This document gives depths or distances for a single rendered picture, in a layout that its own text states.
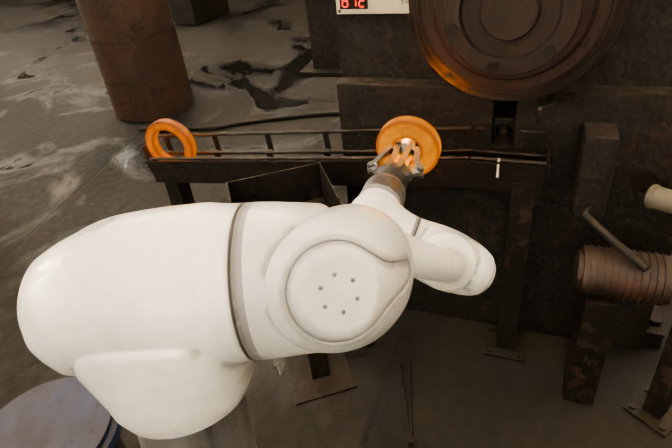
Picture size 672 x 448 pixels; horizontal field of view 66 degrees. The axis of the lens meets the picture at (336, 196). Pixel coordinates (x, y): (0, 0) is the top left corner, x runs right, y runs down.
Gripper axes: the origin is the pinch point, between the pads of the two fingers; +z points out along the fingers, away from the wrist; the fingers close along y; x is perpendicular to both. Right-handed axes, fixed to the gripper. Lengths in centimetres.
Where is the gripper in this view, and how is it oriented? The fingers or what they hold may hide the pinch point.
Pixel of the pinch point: (407, 141)
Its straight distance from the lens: 124.7
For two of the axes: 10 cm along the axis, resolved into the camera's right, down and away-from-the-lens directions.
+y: 9.4, 1.0, -3.3
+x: -1.1, -8.1, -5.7
